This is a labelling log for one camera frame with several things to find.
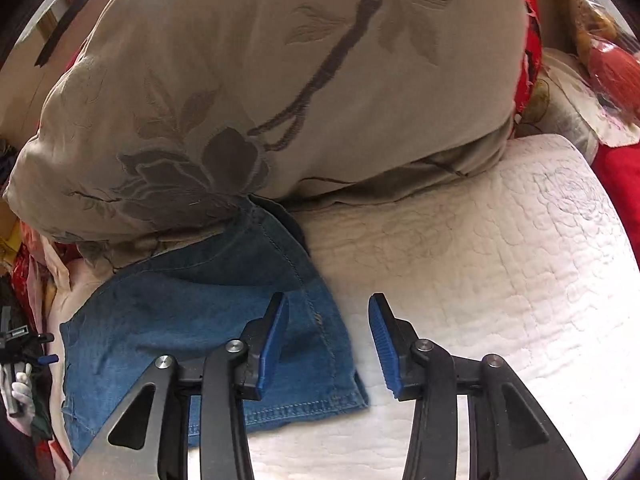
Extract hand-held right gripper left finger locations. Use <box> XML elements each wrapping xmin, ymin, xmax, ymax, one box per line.
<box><xmin>70</xmin><ymin>292</ymin><xmax>291</xmax><ymax>480</ymax></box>

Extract person's left hand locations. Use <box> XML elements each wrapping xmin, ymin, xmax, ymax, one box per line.
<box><xmin>12</xmin><ymin>364</ymin><xmax>34</xmax><ymax>413</ymax></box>

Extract white quilted bedspread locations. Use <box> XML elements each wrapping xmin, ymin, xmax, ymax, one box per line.
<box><xmin>47</xmin><ymin>132</ymin><xmax>640</xmax><ymax>480</ymax></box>

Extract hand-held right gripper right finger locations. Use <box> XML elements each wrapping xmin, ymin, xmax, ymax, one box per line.
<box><xmin>368</xmin><ymin>294</ymin><xmax>588</xmax><ymax>480</ymax></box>

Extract beige floral duvet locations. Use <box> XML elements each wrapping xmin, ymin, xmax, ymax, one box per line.
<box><xmin>2</xmin><ymin>0</ymin><xmax>531</xmax><ymax>271</ymax></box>

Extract pile of colourful clothes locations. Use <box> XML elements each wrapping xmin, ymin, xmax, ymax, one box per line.
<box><xmin>0</xmin><ymin>135</ymin><xmax>68</xmax><ymax>461</ymax></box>

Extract beige patterned cushion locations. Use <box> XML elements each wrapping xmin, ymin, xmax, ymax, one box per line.
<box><xmin>520</xmin><ymin>49</ymin><xmax>640</xmax><ymax>161</ymax></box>

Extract blue denim pants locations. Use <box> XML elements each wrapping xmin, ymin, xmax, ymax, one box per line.
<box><xmin>59</xmin><ymin>195</ymin><xmax>370</xmax><ymax>456</ymax></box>

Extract plain red cloth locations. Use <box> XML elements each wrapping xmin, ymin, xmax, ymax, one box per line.
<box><xmin>592</xmin><ymin>144</ymin><xmax>640</xmax><ymax>203</ymax></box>

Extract red floral cloth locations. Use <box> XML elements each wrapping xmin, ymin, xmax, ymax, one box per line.
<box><xmin>512</xmin><ymin>0</ymin><xmax>545</xmax><ymax>117</ymax></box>

